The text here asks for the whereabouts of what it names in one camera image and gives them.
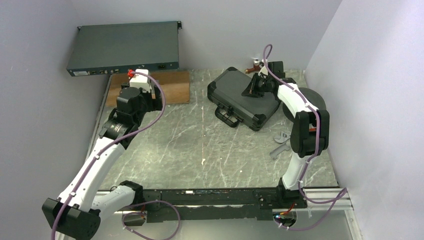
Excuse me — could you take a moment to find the red handled adjustable wrench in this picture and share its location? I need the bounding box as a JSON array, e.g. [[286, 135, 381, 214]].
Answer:
[[273, 131, 291, 144]]

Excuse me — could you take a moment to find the brown pipe valve fitting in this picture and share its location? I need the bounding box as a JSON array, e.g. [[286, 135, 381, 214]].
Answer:
[[244, 59, 262, 74]]

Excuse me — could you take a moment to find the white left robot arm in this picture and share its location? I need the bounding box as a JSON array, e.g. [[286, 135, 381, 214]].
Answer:
[[42, 81, 166, 240]]

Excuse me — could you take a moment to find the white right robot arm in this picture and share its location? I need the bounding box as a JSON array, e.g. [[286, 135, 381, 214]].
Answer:
[[241, 61, 330, 208]]

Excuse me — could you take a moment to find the wooden board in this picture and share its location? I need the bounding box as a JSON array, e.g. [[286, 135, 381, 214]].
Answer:
[[105, 71, 190, 108]]

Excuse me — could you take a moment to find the dark grey round disc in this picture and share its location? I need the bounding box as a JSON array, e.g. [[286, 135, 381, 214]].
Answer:
[[282, 87, 327, 122]]

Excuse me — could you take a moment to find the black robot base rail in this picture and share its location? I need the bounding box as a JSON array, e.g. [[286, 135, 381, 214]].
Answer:
[[122, 186, 308, 223]]

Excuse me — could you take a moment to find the black poker set case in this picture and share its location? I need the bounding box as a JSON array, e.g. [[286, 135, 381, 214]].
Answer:
[[207, 66, 281, 132]]

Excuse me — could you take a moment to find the grey rack network switch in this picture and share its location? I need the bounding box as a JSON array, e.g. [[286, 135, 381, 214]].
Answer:
[[66, 20, 183, 77]]

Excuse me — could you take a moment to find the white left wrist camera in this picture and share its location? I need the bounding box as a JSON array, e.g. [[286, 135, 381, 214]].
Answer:
[[127, 68, 152, 92]]

